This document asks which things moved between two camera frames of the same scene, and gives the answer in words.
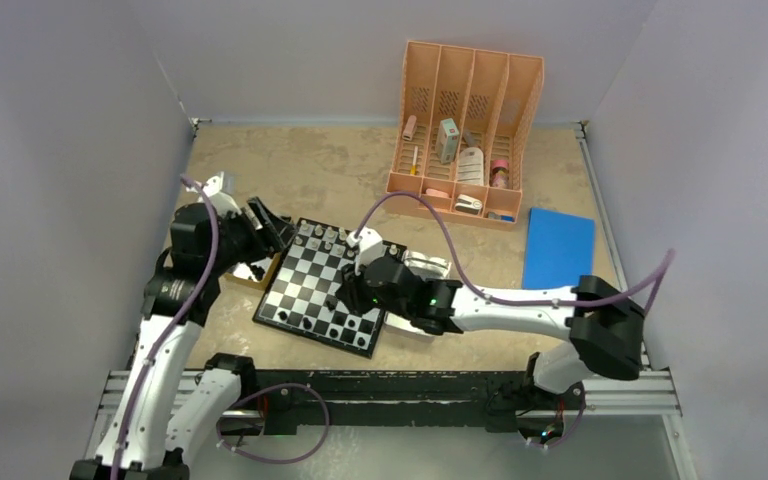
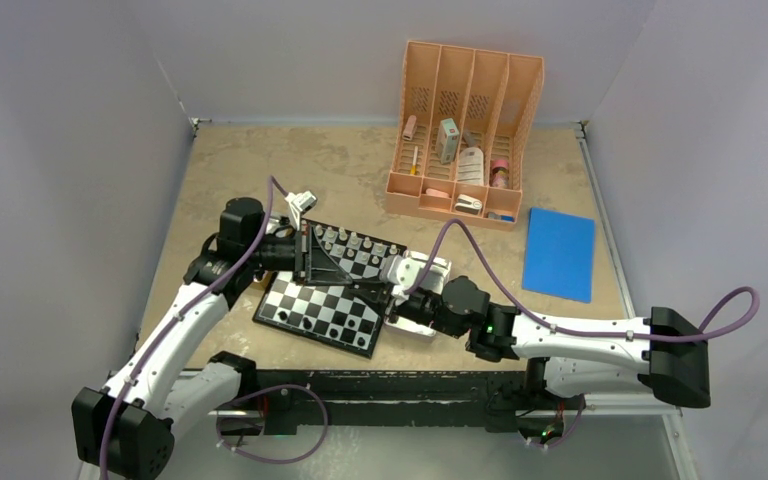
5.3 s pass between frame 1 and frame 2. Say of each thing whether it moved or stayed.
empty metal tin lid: stayed
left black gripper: moved
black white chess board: stayed
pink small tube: stayed
